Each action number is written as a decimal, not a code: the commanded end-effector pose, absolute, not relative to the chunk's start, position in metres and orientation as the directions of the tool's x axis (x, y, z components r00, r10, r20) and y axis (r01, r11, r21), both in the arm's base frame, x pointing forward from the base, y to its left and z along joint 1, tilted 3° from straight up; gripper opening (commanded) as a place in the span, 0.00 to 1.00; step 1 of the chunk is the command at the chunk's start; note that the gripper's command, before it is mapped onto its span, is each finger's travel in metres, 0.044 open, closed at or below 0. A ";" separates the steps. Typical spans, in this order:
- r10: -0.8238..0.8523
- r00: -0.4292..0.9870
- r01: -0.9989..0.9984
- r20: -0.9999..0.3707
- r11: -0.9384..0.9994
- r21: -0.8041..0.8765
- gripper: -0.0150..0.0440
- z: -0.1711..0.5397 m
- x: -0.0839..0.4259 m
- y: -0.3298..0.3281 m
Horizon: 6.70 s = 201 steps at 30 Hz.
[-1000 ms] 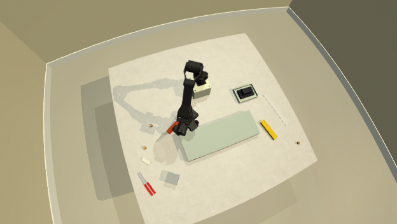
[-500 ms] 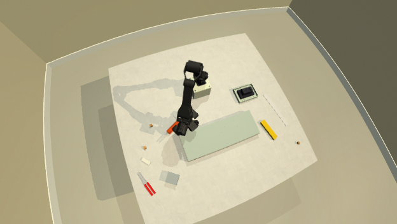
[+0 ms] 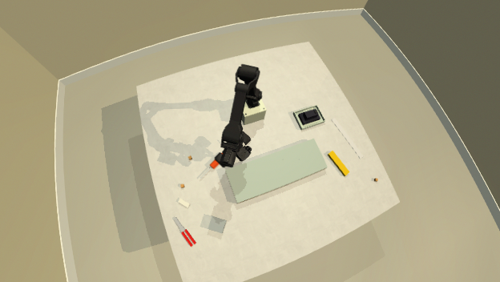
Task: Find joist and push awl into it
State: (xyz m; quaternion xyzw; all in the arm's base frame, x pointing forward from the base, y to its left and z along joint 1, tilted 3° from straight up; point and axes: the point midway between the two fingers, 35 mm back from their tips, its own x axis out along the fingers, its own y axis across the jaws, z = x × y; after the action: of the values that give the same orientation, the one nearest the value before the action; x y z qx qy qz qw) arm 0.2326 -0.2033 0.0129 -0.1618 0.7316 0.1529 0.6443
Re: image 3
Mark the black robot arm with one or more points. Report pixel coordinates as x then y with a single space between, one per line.
232 133

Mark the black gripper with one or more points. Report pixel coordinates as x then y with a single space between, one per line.
247 139

